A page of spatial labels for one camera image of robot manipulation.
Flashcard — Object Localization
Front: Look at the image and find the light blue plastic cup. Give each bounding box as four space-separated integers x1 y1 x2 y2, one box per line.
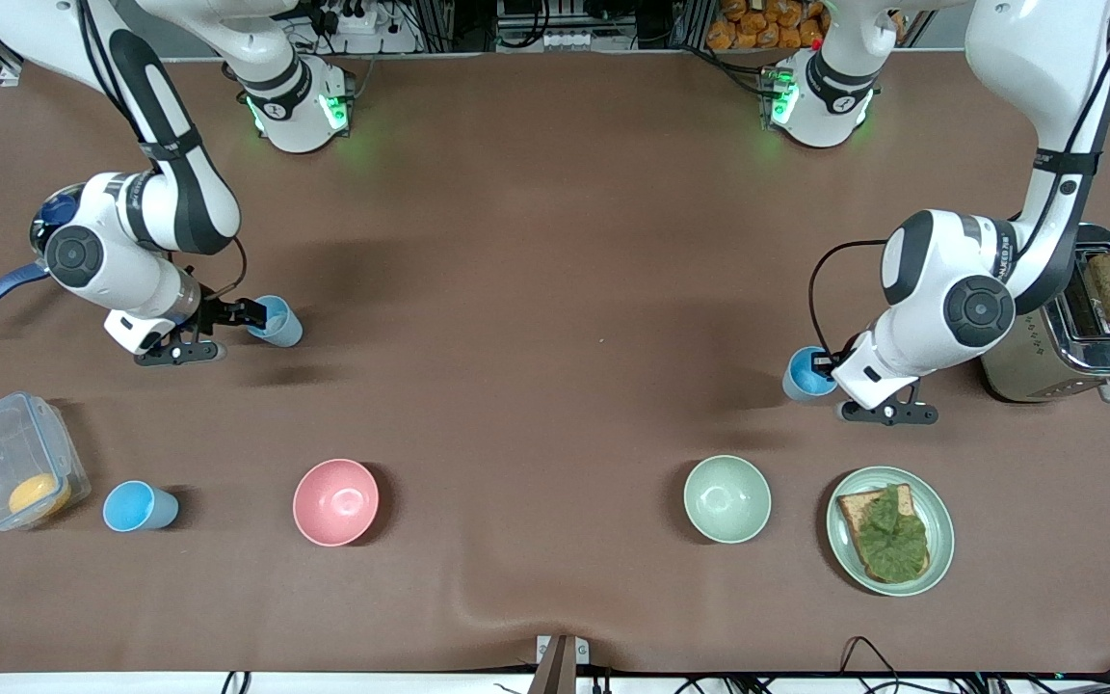
783 346 841 404
102 480 180 533
247 295 304 348

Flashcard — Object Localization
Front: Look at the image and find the bread slice under lettuce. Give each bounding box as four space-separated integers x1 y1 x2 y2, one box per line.
836 484 932 585

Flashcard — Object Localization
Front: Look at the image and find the glass lid with blue knob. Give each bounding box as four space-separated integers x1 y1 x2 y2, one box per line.
31 188 84 248

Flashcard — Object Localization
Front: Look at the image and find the pale green bowl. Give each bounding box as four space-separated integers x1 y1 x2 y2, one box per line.
683 455 773 545

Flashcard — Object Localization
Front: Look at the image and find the pale green plate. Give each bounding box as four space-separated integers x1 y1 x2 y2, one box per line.
826 467 955 598

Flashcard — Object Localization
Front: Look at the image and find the green lettuce leaf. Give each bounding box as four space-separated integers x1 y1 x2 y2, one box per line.
854 485 930 582

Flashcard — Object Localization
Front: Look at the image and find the pink bowl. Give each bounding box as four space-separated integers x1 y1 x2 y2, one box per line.
292 458 381 547

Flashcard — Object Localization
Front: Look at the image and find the yellow orange food piece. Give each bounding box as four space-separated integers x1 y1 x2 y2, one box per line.
8 472 72 517

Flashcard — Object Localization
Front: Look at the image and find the beige chrome toaster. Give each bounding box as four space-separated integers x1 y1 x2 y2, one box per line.
979 224 1110 404

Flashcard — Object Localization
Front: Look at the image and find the bag of bread buns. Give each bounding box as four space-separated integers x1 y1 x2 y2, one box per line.
706 0 826 52

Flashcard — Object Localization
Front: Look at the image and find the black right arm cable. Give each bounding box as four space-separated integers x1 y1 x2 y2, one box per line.
73 0 249 302

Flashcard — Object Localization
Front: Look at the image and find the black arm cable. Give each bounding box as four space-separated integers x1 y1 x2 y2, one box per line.
73 0 249 302
807 0 1110 363

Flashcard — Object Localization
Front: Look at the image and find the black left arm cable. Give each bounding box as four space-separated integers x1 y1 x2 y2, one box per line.
807 0 1110 363

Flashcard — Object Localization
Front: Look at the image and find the black cable loop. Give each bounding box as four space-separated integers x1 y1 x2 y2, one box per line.
838 635 905 694

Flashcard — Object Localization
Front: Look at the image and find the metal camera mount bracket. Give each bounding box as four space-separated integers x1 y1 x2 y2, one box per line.
534 634 591 694

